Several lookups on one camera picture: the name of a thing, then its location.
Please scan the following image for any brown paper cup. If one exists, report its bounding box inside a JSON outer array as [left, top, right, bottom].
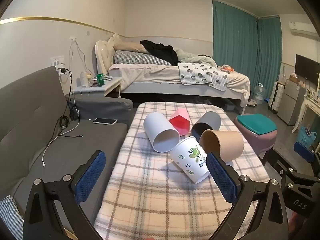
[[199, 129, 244, 163]]

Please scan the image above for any grey plastic cup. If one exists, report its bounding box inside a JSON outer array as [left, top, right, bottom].
[[191, 111, 222, 142]]

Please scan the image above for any white floral paper cup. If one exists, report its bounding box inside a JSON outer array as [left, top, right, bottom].
[[170, 137, 209, 184]]

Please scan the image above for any plain white cup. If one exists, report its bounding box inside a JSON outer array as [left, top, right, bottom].
[[144, 112, 180, 153]]

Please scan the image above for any pink hexagonal cup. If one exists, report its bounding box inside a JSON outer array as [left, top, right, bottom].
[[169, 108, 190, 137]]

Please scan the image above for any blue laundry basket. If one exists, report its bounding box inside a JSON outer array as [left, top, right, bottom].
[[297, 125, 317, 148]]

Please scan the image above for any purple plastic stool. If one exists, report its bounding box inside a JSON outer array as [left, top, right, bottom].
[[234, 114, 277, 156]]

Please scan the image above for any white vanity desk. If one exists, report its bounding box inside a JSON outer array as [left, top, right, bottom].
[[292, 89, 320, 134]]

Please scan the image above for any teal stool cushion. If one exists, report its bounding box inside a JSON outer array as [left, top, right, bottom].
[[236, 114, 277, 135]]

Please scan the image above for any silver mini fridge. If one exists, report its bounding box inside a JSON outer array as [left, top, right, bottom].
[[277, 80, 306, 126]]

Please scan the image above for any grey sofa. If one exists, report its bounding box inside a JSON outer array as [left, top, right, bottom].
[[1, 67, 134, 222]]

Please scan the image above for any large water jug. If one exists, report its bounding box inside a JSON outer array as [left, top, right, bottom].
[[253, 83, 266, 105]]

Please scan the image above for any plaid blanket table cover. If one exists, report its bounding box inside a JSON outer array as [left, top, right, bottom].
[[93, 101, 272, 240]]

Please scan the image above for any black television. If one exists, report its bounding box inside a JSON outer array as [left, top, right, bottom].
[[295, 54, 319, 85]]

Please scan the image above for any white bedside table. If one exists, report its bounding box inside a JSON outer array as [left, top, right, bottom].
[[73, 77, 122, 98]]

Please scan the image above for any white tumbler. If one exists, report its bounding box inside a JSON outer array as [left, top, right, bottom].
[[80, 72, 88, 88]]

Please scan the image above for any teal curtain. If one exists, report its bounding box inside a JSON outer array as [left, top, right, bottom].
[[213, 1, 282, 99]]

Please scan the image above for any green soda can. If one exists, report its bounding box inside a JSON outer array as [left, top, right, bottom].
[[97, 74, 105, 86]]

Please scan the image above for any white air conditioner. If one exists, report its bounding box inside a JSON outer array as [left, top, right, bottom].
[[289, 22, 319, 38]]

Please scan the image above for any bed with beige sheets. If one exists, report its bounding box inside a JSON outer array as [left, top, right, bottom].
[[94, 34, 251, 108]]

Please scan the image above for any leaf patterned quilted mat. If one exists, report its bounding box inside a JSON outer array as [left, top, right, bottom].
[[178, 63, 229, 92]]

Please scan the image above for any checkered pillow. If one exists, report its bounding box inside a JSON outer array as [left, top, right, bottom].
[[113, 50, 171, 66]]

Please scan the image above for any light green duvet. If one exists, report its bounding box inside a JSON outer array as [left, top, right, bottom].
[[174, 48, 217, 67]]

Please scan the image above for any beige pillow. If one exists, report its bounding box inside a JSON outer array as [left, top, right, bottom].
[[113, 41, 149, 54]]

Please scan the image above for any black clothing on bed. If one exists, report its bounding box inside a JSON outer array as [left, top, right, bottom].
[[140, 40, 178, 66]]

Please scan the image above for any black charging cable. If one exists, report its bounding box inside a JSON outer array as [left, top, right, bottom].
[[57, 68, 84, 138]]

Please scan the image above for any white charging cable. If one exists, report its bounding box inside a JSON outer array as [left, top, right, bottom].
[[41, 114, 81, 168]]

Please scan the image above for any wall power outlet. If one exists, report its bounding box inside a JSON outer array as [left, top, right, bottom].
[[50, 56, 65, 76]]

